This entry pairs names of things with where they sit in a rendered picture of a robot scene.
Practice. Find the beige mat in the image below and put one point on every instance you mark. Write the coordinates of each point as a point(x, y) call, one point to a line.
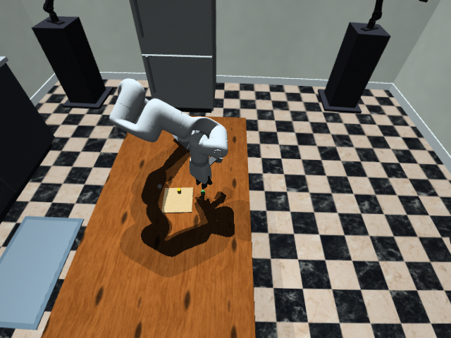
point(177, 202)

